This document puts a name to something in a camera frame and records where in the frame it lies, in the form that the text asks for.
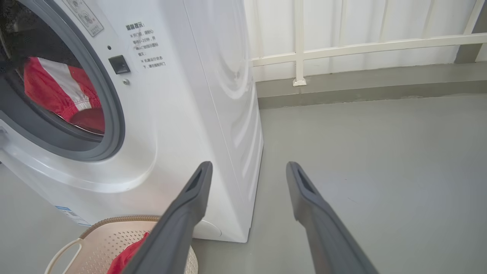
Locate white metal railing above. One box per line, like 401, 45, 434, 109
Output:
243, 0, 487, 87

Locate cream perforated laundry basket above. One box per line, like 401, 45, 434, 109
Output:
45, 215, 199, 274

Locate white front-load washing machine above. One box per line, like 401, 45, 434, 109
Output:
0, 0, 264, 243

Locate plain red garment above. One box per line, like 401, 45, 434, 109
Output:
107, 232, 151, 274

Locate blue energy label sticker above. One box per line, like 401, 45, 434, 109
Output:
55, 205, 92, 227

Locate grey rubber door gasket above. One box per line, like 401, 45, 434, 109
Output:
0, 0, 126, 162

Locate black door lock slot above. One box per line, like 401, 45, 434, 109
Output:
108, 55, 131, 75

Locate grey warning label sticker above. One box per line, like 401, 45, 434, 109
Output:
63, 0, 104, 38

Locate red white-striped garment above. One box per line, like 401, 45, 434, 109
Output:
24, 57, 106, 134

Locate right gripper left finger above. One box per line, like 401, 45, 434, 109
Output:
122, 161, 213, 274

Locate steel washer drum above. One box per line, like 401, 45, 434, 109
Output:
0, 0, 105, 136

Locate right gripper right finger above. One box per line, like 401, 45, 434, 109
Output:
286, 161, 379, 274

